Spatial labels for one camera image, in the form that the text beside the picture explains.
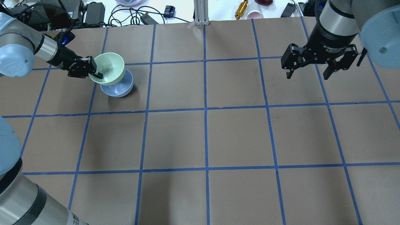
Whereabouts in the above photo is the black power adapter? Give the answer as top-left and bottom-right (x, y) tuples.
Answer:
(281, 3), (296, 18)

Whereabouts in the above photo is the blue bowl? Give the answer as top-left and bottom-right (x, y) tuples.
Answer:
(100, 69), (134, 98)

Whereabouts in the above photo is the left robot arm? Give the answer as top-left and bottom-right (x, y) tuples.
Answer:
(0, 13), (104, 79)

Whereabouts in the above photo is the black flat power brick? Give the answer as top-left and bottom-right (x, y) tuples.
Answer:
(84, 2), (105, 28)

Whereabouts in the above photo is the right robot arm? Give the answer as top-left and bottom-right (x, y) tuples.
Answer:
(281, 0), (400, 80)

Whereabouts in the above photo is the green bowl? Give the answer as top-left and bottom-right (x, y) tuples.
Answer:
(89, 52), (125, 86)

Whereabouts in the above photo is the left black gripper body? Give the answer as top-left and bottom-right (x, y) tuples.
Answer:
(52, 47), (96, 78)

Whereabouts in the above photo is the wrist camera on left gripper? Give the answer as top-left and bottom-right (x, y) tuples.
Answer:
(53, 29), (76, 47)

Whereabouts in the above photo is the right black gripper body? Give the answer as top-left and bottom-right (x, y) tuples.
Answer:
(281, 25), (358, 70)

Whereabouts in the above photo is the gold cylinder tool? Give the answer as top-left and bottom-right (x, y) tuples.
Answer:
(234, 0), (248, 20)

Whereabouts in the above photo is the red brown fruit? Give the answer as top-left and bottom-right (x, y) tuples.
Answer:
(254, 0), (274, 6)

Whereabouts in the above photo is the aluminium frame post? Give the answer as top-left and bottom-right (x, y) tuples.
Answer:
(194, 0), (210, 26)

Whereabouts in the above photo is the small blue black device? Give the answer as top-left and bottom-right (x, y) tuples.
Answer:
(163, 5), (176, 18)

